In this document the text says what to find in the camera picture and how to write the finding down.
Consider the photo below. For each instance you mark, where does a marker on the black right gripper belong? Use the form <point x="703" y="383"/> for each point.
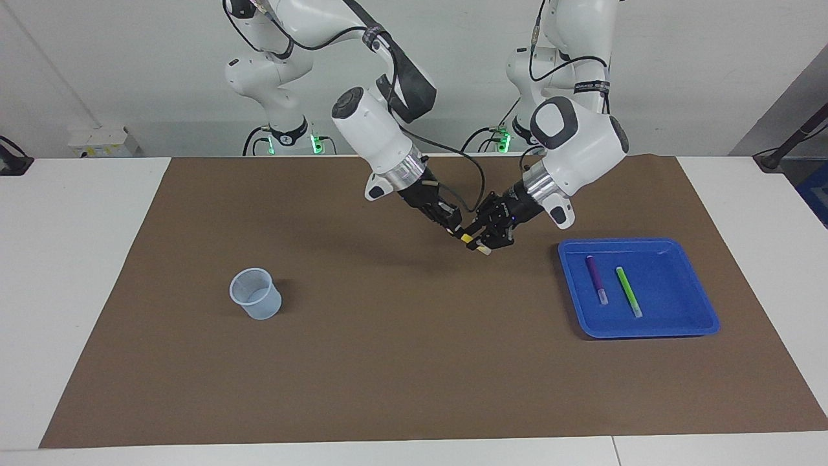
<point x="424" y="199"/>

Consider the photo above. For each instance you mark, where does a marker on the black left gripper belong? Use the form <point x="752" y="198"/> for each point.
<point x="521" y="206"/>

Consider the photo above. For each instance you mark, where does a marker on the yellow pen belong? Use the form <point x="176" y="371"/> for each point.
<point x="467" y="239"/>

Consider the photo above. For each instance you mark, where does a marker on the purple pen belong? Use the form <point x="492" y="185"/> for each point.
<point x="595" y="275"/>

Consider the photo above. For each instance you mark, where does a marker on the green pen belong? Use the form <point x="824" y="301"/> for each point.
<point x="626" y="288"/>

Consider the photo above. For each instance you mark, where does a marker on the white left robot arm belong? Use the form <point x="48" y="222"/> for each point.
<point x="582" y="142"/>

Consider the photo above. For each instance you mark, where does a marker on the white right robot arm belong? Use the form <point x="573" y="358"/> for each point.
<point x="372" y="133"/>

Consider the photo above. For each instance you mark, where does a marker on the brown table mat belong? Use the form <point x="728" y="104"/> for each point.
<point x="420" y="356"/>

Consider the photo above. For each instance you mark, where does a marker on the translucent plastic cup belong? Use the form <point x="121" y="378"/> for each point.
<point x="262" y="307"/>

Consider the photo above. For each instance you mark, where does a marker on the blue plastic tray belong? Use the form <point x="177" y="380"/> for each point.
<point x="686" y="310"/>

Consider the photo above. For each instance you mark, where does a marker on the black stand pole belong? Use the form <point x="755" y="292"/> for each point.
<point x="786" y="145"/>

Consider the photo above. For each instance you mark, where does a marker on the blue crate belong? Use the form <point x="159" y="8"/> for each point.
<point x="818" y="194"/>

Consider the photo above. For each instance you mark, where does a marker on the white box with yellow labels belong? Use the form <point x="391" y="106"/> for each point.
<point x="103" y="142"/>

